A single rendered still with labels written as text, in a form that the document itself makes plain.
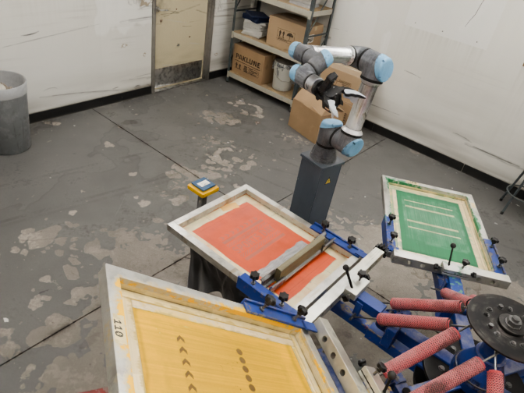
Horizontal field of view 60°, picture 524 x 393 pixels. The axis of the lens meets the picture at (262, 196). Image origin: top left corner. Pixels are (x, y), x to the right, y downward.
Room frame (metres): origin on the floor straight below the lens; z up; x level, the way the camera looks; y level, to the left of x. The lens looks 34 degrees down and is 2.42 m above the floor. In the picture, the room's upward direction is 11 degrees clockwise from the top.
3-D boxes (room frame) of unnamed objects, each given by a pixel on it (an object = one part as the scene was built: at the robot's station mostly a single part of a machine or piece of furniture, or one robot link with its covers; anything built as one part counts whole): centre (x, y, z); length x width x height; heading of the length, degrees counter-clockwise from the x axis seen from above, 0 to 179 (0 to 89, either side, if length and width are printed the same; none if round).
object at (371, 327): (1.47, -0.41, 0.89); 1.24 x 0.06 x 0.06; 56
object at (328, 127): (2.28, -0.31, 1.37); 0.13 x 0.12 x 0.14; 42
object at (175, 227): (1.72, -0.06, 0.97); 0.79 x 0.58 x 0.04; 56
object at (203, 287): (1.58, 0.11, 0.74); 0.46 x 0.04 x 0.42; 56
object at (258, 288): (1.35, -0.10, 0.98); 0.30 x 0.05 x 0.07; 56
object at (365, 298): (1.40, -0.52, 1.02); 0.17 x 0.06 x 0.05; 56
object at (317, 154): (2.28, -0.30, 1.25); 0.15 x 0.15 x 0.10
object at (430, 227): (2.03, -1.00, 1.05); 1.08 x 0.61 x 0.23; 176
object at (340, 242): (1.81, -0.41, 0.98); 0.30 x 0.05 x 0.07; 56
